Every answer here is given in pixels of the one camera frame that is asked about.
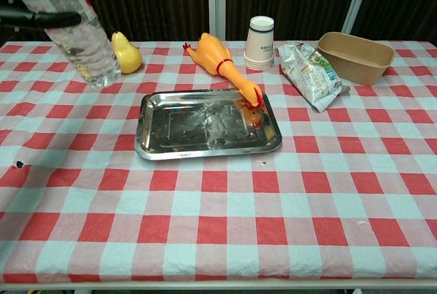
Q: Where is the white paper cup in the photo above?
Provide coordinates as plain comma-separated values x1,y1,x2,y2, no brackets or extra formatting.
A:
243,61,275,71
244,16,275,61
243,59,275,68
243,55,275,64

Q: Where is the brown paper food box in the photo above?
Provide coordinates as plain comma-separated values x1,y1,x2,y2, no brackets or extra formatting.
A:
317,31,397,87

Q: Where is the yellow pear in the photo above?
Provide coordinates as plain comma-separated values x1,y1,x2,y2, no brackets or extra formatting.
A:
111,30,143,75

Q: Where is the white slanted frame post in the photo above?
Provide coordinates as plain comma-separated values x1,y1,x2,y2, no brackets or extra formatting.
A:
341,0,375,35

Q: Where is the crumpled silver snack bag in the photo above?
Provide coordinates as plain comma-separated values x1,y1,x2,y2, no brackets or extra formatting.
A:
277,42,352,113

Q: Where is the white upright frame post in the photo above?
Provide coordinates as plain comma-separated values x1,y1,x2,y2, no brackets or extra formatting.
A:
208,0,227,42

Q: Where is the orange rubber chicken toy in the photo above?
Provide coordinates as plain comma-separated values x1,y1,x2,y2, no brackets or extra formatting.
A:
182,32,265,108

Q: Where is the red white checked tablecloth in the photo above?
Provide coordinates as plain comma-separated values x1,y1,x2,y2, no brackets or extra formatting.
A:
0,40,437,283

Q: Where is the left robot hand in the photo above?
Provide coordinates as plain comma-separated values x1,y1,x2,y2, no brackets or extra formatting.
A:
0,8,83,31

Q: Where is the rectangular metal tray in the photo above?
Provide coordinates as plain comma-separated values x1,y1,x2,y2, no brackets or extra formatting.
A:
135,88,283,162

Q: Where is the transparent plastic water bottle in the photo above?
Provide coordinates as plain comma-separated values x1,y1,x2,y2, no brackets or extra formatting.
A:
3,0,122,89

